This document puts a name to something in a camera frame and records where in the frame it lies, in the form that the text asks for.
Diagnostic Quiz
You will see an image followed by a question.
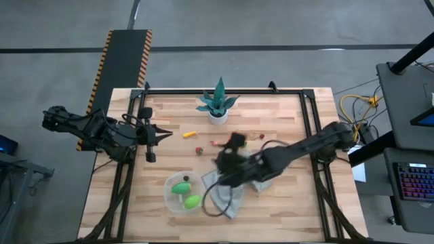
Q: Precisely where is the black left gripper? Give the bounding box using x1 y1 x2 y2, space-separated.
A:
134 106 174 163

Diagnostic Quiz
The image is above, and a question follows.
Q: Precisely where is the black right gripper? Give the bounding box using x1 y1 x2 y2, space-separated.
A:
212 131 269 189

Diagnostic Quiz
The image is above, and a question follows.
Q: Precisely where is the lime green toy fruit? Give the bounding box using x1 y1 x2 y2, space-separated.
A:
184 194 201 210

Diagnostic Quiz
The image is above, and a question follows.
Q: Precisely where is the clear plastic tupperware container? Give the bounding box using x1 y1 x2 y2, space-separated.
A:
164 171 207 214

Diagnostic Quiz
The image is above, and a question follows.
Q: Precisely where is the grey waffle dish cloth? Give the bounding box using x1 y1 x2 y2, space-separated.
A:
201 150 274 220

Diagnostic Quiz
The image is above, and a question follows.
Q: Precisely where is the white plant pot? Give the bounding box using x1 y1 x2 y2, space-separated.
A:
207 110 229 125

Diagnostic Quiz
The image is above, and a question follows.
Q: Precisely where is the green snake plant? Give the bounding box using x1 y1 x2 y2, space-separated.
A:
195 76 241 118

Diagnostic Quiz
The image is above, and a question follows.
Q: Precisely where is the black ramp with hazard stripes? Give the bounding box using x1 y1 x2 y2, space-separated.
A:
79 29 153 152

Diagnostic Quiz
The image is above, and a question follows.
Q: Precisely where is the white paper sheet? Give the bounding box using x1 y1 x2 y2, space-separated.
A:
349 145 367 183

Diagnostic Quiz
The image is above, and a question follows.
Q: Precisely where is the black power strip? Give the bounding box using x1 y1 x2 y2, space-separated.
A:
359 123 376 145

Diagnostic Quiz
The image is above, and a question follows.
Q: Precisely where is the black cart strut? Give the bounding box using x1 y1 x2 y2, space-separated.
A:
348 131 397 167

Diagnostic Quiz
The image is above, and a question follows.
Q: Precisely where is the dark device with blue light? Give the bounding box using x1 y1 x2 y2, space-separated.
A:
0 134 19 156

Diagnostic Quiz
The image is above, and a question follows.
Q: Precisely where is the grey workstation cart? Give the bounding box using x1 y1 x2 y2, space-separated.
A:
375 62 434 235

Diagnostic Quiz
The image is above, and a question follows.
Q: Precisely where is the tablet with blue screen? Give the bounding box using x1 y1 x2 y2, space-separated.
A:
409 107 434 128

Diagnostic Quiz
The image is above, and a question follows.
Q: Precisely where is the black pole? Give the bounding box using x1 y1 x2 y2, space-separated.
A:
389 32 434 75

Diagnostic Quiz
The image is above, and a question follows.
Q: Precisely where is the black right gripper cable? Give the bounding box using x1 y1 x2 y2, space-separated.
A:
201 178 235 218

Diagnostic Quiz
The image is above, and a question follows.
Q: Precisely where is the black aluminium table frame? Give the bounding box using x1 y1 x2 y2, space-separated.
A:
79 81 369 243

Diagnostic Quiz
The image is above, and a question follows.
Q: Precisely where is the grey metal desk frame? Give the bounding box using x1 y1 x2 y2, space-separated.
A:
0 152 55 244

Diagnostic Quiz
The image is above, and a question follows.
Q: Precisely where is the yellow cable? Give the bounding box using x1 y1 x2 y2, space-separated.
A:
340 94 380 142

